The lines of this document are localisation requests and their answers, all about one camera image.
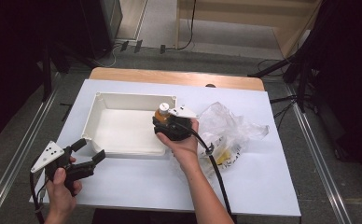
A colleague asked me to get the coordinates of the black tripod stand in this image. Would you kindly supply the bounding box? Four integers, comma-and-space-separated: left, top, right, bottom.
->
247, 50, 314, 114

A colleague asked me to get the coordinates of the metal floor rail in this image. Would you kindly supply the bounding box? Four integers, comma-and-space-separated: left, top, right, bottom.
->
0, 88, 61, 224
284, 83, 355, 224

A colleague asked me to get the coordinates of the white floor cable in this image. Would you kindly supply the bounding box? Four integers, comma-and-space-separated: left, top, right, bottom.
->
96, 43, 122, 68

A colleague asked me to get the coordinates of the black curtain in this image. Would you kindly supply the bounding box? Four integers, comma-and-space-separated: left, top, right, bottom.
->
306, 0, 362, 188
0, 0, 84, 148

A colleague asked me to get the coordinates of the wooden table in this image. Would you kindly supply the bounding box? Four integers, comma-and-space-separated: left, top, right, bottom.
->
89, 66, 266, 92

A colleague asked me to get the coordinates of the black cabinet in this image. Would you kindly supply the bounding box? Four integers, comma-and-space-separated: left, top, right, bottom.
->
77, 0, 123, 60

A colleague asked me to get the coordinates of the orange drink bottle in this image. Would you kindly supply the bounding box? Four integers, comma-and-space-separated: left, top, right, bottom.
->
153, 102, 171, 124

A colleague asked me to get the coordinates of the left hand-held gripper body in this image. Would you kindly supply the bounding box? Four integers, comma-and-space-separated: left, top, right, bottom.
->
30, 140, 97, 198

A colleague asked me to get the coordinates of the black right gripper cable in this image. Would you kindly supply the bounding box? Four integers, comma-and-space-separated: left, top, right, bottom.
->
177, 120, 233, 219

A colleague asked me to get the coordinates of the light wooden frame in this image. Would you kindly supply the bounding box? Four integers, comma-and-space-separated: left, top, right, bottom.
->
174, 0, 324, 60

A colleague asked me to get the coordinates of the white table sheet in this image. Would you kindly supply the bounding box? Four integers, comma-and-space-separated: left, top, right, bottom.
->
29, 78, 302, 217

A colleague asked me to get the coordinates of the white plastic box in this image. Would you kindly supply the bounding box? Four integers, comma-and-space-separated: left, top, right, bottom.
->
80, 91, 178, 161

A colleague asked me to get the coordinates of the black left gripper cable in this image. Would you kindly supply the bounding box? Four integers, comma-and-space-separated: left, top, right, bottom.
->
29, 171, 47, 224

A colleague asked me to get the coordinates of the person's right hand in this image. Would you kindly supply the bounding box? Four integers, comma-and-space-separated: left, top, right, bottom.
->
155, 118, 202, 171

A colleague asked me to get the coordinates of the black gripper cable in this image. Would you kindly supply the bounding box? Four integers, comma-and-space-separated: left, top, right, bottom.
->
177, 120, 233, 219
29, 171, 47, 224

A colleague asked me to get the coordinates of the black upright stand pole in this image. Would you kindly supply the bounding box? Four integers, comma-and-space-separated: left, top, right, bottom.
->
40, 45, 54, 103

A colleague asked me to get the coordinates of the hanging black cable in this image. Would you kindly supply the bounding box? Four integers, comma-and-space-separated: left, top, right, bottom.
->
173, 0, 198, 51

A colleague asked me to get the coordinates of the person's dark lap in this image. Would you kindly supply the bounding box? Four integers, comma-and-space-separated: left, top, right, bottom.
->
91, 208, 238, 224

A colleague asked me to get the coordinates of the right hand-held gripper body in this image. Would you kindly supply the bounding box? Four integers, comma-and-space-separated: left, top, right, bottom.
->
164, 105, 200, 142

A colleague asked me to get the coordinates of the clear plastic bag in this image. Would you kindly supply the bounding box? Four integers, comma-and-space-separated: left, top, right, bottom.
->
175, 101, 271, 180

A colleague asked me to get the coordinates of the person's left hand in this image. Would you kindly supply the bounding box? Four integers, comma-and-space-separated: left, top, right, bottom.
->
45, 156, 84, 219

